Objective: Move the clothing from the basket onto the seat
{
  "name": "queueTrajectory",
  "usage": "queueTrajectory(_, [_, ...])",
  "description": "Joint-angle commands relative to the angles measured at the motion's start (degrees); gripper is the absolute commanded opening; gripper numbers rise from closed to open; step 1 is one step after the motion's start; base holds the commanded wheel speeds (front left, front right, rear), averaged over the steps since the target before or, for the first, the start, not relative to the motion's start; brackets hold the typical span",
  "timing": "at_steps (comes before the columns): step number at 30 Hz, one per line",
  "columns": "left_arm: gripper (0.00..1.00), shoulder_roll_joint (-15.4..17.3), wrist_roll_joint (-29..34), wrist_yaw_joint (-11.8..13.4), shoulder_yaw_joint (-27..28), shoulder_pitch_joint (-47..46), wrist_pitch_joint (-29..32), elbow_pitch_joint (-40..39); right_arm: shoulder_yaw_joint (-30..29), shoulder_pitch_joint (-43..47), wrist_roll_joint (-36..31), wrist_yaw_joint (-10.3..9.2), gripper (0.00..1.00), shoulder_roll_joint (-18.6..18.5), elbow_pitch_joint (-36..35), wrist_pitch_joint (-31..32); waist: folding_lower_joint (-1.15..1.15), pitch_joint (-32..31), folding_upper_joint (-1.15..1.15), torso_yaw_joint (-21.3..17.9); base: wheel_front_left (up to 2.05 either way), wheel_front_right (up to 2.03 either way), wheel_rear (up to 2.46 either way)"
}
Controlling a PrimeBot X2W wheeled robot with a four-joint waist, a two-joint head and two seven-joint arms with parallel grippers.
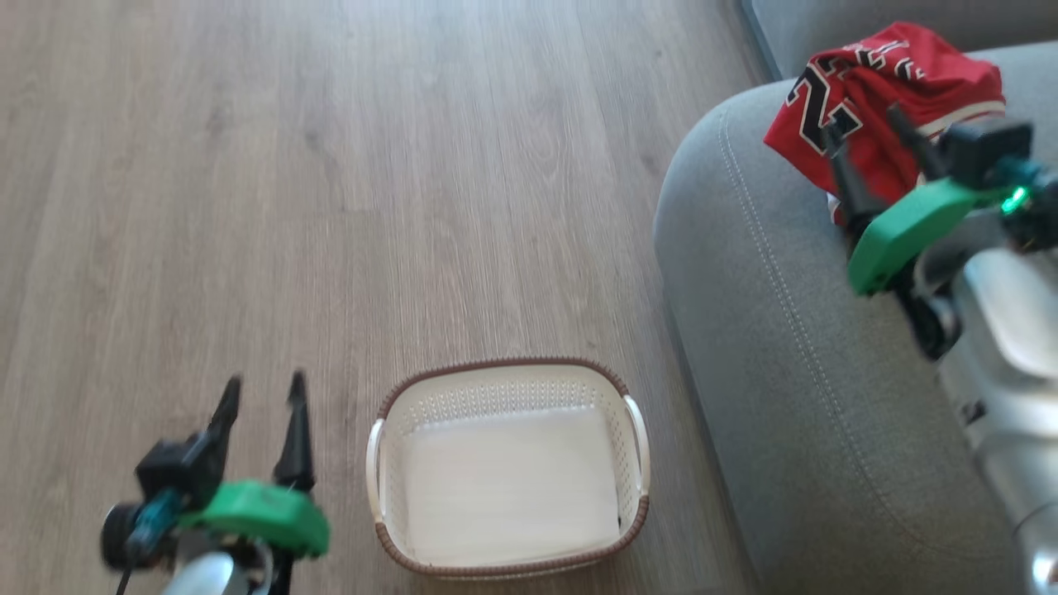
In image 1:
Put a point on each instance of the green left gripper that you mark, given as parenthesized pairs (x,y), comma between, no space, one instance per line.
(264,514)

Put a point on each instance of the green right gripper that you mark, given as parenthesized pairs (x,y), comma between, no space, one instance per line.
(905,227)

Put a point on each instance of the red basketball jersey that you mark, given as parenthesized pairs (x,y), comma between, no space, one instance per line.
(893,91)

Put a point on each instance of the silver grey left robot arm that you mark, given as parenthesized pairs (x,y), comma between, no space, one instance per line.
(211,574)

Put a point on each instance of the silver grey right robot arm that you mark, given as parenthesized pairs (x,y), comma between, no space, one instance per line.
(1004,347)

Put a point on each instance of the grey fabric sofa seat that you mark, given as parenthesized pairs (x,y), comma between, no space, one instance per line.
(785,25)

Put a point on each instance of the white plastic laundry basket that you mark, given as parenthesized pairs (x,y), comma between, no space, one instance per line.
(508,487)

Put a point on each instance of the grey fabric sofa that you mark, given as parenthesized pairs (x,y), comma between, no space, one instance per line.
(785,347)

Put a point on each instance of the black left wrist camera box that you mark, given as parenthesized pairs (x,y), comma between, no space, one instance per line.
(178,471)

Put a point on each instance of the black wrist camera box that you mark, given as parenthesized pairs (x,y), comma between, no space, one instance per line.
(984,149)
(178,471)

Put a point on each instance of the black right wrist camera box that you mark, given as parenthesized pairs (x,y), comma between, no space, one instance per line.
(984,149)

